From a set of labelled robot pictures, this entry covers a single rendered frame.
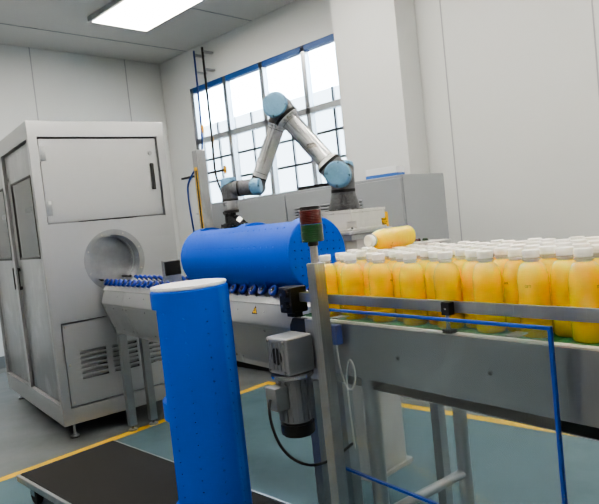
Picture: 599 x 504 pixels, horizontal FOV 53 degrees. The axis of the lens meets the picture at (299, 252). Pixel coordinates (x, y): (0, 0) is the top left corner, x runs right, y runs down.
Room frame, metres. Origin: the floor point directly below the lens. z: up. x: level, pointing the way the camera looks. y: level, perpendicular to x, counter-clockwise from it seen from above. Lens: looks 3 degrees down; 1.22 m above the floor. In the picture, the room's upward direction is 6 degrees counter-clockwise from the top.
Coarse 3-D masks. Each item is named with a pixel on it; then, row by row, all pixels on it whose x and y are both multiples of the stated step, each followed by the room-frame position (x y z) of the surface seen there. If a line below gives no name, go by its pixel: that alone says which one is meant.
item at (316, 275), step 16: (320, 272) 1.69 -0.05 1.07; (320, 288) 1.69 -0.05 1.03; (320, 304) 1.68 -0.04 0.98; (320, 320) 1.68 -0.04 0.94; (320, 336) 1.69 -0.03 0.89; (320, 352) 1.69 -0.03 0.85; (320, 368) 1.70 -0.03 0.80; (320, 384) 1.70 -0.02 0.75; (336, 384) 1.70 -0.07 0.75; (336, 400) 1.70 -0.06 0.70; (336, 416) 1.69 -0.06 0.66; (336, 432) 1.69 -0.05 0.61; (336, 448) 1.69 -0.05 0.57; (336, 464) 1.68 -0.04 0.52; (336, 480) 1.68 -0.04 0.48; (336, 496) 1.69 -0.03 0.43
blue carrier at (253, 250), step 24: (192, 240) 2.83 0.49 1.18; (216, 240) 2.64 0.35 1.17; (240, 240) 2.47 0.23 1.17; (264, 240) 2.32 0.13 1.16; (288, 240) 2.20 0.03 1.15; (336, 240) 2.33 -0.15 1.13; (192, 264) 2.79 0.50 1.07; (216, 264) 2.61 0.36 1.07; (240, 264) 2.45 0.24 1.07; (264, 264) 2.31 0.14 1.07; (288, 264) 2.19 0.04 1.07
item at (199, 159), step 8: (192, 152) 3.62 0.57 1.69; (200, 152) 3.60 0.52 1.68; (200, 160) 3.59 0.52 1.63; (200, 168) 3.59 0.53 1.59; (200, 176) 3.58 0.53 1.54; (200, 184) 3.58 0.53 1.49; (208, 184) 3.61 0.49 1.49; (200, 192) 3.58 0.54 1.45; (208, 192) 3.61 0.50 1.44; (200, 200) 3.59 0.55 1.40; (208, 200) 3.61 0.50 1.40; (200, 208) 3.60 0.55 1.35; (208, 208) 3.60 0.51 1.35; (200, 216) 3.61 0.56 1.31; (208, 216) 3.60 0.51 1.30; (200, 224) 3.62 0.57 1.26; (208, 224) 3.59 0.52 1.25
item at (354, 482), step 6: (348, 474) 2.31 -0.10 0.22; (354, 474) 2.30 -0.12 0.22; (348, 480) 2.31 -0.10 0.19; (354, 480) 2.30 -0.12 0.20; (360, 480) 2.32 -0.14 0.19; (348, 486) 2.31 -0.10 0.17; (354, 486) 2.30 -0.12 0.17; (360, 486) 2.31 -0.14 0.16; (348, 492) 2.32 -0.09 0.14; (354, 492) 2.29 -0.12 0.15; (360, 492) 2.31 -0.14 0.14; (354, 498) 2.29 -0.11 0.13; (360, 498) 2.31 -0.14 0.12
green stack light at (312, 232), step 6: (300, 228) 1.70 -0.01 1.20; (306, 228) 1.68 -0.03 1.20; (312, 228) 1.68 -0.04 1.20; (318, 228) 1.68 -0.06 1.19; (306, 234) 1.68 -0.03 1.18; (312, 234) 1.68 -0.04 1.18; (318, 234) 1.68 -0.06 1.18; (306, 240) 1.68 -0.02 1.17; (312, 240) 1.68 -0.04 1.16; (318, 240) 1.68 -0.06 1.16
